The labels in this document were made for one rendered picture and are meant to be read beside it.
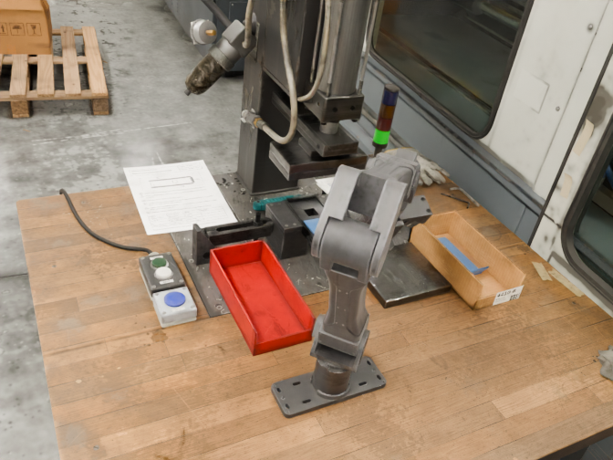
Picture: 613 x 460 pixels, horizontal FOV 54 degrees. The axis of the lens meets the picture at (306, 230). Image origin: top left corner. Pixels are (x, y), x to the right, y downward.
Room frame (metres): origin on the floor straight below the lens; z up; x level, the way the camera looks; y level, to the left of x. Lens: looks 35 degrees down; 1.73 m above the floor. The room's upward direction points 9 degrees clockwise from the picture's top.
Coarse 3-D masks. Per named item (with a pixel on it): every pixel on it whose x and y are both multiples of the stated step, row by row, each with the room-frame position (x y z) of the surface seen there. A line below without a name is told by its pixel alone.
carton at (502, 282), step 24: (432, 216) 1.20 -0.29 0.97; (456, 216) 1.23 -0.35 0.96; (432, 240) 1.12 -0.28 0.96; (456, 240) 1.21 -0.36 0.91; (480, 240) 1.15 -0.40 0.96; (432, 264) 1.10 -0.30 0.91; (456, 264) 1.04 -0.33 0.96; (480, 264) 1.13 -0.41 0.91; (504, 264) 1.07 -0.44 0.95; (456, 288) 1.02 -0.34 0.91; (480, 288) 0.97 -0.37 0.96; (504, 288) 1.05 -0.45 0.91
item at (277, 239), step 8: (272, 216) 1.09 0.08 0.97; (272, 232) 1.08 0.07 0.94; (280, 232) 1.05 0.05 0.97; (288, 232) 1.04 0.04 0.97; (296, 232) 1.05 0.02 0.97; (272, 240) 1.08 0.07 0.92; (280, 240) 1.05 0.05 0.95; (288, 240) 1.04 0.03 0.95; (296, 240) 1.05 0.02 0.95; (304, 240) 1.06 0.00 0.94; (280, 248) 1.04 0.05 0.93; (288, 248) 1.05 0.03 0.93; (296, 248) 1.06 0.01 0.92; (304, 248) 1.07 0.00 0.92; (280, 256) 1.04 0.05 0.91; (288, 256) 1.05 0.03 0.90
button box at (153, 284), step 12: (60, 192) 1.21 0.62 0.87; (72, 204) 1.11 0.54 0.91; (84, 228) 1.03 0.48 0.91; (108, 240) 1.00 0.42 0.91; (156, 252) 0.97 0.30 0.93; (168, 252) 0.97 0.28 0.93; (144, 264) 0.92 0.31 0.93; (168, 264) 0.93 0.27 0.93; (144, 276) 0.89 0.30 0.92; (156, 276) 0.89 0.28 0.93; (180, 276) 0.90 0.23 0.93; (156, 288) 0.86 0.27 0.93; (168, 288) 0.87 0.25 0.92
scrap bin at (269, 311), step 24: (264, 240) 1.02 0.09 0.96; (216, 264) 0.93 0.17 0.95; (240, 264) 0.99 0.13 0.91; (264, 264) 1.00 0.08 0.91; (240, 288) 0.92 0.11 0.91; (264, 288) 0.93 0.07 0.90; (288, 288) 0.90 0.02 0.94; (240, 312) 0.81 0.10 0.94; (264, 312) 0.86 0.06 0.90; (288, 312) 0.87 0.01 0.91; (264, 336) 0.80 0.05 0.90; (288, 336) 0.78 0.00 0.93
